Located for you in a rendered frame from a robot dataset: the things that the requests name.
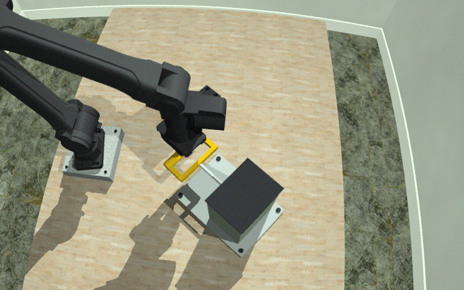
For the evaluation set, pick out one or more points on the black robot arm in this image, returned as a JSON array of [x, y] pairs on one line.
[[164, 86]]

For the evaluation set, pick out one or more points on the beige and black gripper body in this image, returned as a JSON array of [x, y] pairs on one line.
[[179, 140]]

